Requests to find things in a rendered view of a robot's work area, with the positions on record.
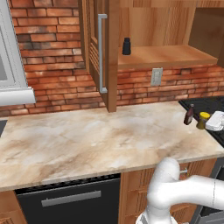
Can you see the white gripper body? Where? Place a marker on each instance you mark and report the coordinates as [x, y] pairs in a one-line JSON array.
[[215, 122]]

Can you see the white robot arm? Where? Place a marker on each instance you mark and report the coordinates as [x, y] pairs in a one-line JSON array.
[[172, 189]]

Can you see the yellow turmeric jar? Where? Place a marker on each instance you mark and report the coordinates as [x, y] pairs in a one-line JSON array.
[[202, 120]]

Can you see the dark brown ketchup bottle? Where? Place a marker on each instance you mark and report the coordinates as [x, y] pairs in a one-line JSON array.
[[189, 116]]

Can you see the black shaker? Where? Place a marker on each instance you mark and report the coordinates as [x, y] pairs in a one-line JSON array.
[[126, 47]]

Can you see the wooden cabinet door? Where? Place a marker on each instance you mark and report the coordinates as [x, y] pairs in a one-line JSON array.
[[111, 58]]

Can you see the black hob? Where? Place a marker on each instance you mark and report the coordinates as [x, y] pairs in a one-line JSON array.
[[201, 105]]

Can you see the grey oven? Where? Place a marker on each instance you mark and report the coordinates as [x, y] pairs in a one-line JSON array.
[[217, 172]]

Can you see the grey cupboard knob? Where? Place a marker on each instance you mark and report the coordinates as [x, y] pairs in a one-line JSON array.
[[183, 171]]

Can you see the wooden base cupboard door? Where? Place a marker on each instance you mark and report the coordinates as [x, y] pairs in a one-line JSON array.
[[134, 192]]

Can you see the black dishwasher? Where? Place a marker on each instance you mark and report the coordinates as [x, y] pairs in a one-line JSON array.
[[73, 210]]

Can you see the dark sink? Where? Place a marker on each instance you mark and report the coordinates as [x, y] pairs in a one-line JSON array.
[[2, 127]]

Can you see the wooden base cupboard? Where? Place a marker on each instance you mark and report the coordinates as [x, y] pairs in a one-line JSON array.
[[10, 208]]

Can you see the grey wall outlet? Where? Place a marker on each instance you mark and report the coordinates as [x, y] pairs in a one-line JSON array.
[[156, 76]]

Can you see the wooden wall cabinet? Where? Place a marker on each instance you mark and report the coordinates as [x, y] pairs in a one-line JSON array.
[[163, 57]]

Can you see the white window frame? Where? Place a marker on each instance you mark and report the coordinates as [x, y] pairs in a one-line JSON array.
[[11, 58]]

